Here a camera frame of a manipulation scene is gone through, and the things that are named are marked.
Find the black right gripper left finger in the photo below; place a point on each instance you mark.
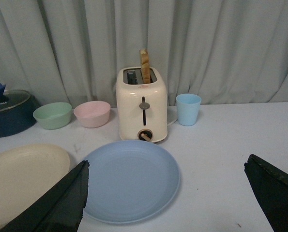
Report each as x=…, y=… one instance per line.
x=58, y=210

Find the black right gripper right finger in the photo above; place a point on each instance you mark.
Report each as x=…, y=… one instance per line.
x=270, y=187

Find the blue plate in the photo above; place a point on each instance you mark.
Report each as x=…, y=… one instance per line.
x=130, y=181

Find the cream plate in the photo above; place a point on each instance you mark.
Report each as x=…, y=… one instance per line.
x=26, y=174

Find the green bowl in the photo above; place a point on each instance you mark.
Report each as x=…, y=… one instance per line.
x=54, y=115

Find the pink bowl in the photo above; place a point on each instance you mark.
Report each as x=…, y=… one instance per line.
x=93, y=114

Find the dark blue saucepan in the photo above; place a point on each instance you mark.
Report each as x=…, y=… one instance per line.
x=18, y=119

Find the glass pot lid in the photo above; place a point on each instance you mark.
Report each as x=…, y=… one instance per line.
x=12, y=98

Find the light blue cup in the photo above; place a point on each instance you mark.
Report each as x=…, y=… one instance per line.
x=188, y=106

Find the cream toaster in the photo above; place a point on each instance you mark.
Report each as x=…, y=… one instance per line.
x=142, y=108

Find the toast slice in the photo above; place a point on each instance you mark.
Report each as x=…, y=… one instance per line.
x=145, y=66

